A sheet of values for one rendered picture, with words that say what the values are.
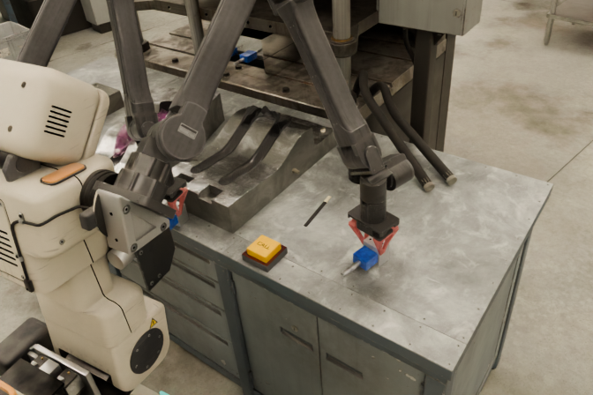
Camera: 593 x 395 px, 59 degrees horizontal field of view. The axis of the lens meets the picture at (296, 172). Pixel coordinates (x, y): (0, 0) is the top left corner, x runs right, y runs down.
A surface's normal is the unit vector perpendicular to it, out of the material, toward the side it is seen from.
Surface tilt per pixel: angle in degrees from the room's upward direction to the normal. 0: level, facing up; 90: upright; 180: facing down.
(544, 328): 0
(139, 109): 67
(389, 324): 0
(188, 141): 61
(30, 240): 82
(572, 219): 0
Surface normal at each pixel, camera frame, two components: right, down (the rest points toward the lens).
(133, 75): 0.57, 0.04
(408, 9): -0.59, 0.50
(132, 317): 0.88, 0.22
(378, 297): -0.07, -0.82
